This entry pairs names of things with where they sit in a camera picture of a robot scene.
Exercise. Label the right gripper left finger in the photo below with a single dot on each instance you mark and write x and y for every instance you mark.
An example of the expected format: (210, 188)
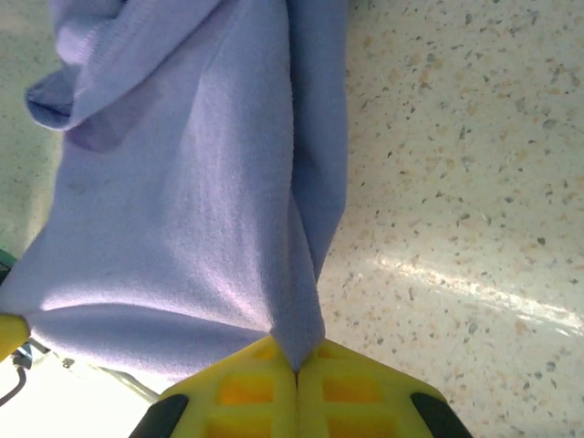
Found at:
(255, 365)

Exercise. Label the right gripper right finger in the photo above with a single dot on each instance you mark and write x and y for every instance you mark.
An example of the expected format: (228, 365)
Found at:
(356, 365)

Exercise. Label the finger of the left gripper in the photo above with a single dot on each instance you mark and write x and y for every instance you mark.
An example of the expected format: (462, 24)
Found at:
(11, 333)

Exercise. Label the purple t-shirt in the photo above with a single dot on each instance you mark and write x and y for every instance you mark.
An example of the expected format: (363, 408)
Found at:
(182, 182)

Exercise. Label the folded teal t-shirt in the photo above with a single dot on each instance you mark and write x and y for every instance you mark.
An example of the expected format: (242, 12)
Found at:
(5, 262)

